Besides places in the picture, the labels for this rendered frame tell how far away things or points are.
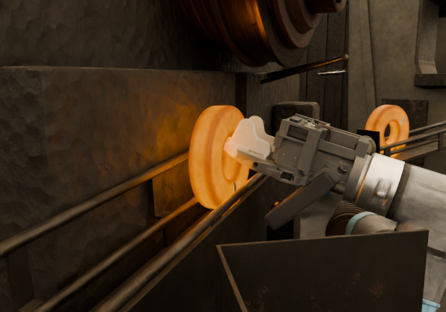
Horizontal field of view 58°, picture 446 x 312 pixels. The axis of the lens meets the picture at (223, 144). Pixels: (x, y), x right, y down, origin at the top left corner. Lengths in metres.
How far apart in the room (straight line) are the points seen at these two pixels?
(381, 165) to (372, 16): 3.03
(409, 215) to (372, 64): 2.98
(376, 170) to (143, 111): 0.30
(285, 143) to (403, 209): 0.16
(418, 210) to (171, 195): 0.32
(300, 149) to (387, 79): 2.94
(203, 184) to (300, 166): 0.13
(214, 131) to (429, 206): 0.28
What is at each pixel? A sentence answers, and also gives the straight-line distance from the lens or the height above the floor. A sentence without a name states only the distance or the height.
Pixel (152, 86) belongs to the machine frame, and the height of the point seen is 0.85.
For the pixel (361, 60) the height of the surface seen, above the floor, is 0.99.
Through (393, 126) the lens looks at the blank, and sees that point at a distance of 1.25.
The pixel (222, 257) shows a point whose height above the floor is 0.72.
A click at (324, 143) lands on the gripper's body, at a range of 0.53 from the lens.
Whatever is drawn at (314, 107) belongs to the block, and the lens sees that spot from 0.97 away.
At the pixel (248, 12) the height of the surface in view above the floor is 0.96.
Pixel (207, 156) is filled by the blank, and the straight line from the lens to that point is 0.53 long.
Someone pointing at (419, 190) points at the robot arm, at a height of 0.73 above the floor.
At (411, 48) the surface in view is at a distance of 3.42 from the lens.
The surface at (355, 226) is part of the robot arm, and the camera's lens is 0.69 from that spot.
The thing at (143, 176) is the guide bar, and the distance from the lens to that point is 0.50.
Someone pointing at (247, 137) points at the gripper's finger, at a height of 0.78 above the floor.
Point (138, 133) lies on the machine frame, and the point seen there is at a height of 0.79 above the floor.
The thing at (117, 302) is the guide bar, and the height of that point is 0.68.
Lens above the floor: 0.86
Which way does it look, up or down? 10 degrees down
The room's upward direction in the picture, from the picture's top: straight up
